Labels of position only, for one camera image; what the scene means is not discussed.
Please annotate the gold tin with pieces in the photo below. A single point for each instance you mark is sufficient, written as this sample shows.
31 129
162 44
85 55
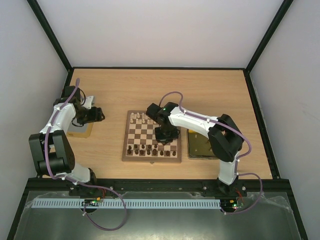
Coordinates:
198 146

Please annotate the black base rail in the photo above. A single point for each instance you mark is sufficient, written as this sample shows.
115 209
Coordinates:
206 188

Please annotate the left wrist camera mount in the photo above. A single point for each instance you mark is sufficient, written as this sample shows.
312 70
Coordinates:
89 102

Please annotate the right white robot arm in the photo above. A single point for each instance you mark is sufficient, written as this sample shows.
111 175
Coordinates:
225 138

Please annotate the black frame post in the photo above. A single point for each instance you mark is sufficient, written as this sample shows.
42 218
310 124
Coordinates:
39 14
277 19

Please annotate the black frame right post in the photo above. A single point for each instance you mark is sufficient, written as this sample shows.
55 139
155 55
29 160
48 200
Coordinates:
277 19

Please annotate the grey slotted cable duct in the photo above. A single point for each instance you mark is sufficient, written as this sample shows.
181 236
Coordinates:
72 203

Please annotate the wooden chess board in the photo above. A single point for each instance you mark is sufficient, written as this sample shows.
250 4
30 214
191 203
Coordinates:
140 144

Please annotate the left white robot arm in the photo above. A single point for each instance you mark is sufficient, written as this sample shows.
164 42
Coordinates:
50 149

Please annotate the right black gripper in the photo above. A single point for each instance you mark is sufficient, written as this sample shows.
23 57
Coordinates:
166 135

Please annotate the gold tin lid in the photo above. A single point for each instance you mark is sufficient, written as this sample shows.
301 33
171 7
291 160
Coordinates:
80 132

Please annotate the black frame left post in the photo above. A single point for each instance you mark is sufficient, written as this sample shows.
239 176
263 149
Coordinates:
39 14

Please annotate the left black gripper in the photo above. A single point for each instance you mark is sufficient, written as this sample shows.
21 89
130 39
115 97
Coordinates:
96 116

